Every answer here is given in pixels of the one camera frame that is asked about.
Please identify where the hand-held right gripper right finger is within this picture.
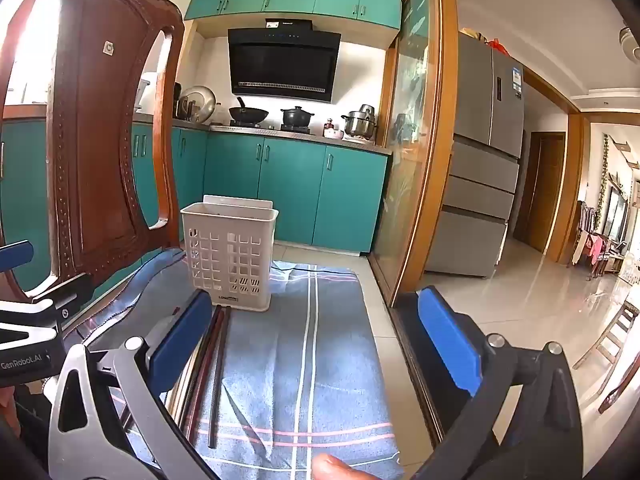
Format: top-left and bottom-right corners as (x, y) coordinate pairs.
(404, 286), (586, 480)

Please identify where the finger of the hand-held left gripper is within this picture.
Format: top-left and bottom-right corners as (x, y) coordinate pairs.
(30, 274), (94, 322)
(0, 241), (35, 275)

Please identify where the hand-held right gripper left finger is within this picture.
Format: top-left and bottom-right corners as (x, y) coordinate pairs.
(47, 290), (221, 480)

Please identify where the metal chopstick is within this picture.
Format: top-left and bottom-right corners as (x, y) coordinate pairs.
(167, 340), (208, 423)

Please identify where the dark red chopstick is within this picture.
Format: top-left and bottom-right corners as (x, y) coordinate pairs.
(191, 307), (224, 441)

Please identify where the white plastic utensil basket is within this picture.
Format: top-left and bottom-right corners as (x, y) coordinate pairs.
(180, 194), (280, 311)

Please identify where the person's right hand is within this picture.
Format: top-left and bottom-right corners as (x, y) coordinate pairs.
(311, 452), (364, 480)

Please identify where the blue striped cloth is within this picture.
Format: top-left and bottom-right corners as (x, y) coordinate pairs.
(75, 247), (406, 480)

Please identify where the carved wooden chair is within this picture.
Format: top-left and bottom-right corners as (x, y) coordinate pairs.
(0, 0), (187, 302)

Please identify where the slatted wooden chair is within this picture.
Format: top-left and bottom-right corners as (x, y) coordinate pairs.
(572, 300), (640, 414)

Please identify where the clothes drying rack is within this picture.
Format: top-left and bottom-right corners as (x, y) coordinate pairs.
(572, 200), (627, 281)

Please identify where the brown wooden door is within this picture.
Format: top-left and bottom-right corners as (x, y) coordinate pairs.
(514, 131), (569, 256)

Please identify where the grey refrigerator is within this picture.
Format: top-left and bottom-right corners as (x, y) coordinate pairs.
(424, 30), (526, 279)

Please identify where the gas stove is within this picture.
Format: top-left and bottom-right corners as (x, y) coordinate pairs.
(210, 121), (312, 135)

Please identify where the green garland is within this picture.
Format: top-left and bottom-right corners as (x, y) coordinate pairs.
(600, 134), (615, 211)

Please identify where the black wok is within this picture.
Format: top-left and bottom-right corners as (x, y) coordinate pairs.
(229, 97), (270, 124)

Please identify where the steel pan lid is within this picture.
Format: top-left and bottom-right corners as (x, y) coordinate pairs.
(178, 85), (219, 125)

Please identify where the wooden framed glass sliding door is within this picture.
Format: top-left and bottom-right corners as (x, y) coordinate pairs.
(369, 0), (462, 307)

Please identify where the stainless steel pot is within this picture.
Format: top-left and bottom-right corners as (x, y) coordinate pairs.
(341, 104), (378, 140)

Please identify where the black cooking pot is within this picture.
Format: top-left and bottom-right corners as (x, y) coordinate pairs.
(280, 106), (315, 129)

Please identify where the black range hood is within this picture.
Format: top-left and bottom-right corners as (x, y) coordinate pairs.
(227, 19), (342, 105)

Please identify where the ceiling lamp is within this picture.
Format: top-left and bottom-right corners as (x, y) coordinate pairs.
(619, 25), (640, 64)

